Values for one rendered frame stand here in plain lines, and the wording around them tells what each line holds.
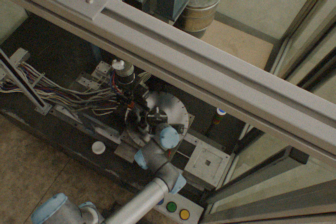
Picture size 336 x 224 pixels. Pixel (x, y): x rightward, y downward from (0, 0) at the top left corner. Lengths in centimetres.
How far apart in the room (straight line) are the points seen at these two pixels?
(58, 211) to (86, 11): 71
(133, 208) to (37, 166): 162
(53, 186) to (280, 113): 224
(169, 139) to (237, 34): 120
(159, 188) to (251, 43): 133
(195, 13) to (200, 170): 88
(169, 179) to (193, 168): 40
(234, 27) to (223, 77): 182
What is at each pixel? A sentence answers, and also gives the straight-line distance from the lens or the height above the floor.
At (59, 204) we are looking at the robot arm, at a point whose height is 138.
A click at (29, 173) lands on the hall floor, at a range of 253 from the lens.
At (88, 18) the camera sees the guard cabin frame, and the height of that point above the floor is 205.
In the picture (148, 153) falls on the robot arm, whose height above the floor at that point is 125.
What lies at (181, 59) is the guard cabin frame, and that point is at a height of 205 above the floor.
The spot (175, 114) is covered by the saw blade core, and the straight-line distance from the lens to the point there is 147.
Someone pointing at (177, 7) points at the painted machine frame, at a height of 135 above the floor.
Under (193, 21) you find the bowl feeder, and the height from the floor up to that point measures 99.
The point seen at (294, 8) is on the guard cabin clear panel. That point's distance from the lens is 204.
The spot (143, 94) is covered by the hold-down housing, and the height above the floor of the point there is 125.
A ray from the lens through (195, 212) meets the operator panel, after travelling 143.
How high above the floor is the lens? 230
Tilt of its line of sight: 67 degrees down
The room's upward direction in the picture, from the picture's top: 10 degrees clockwise
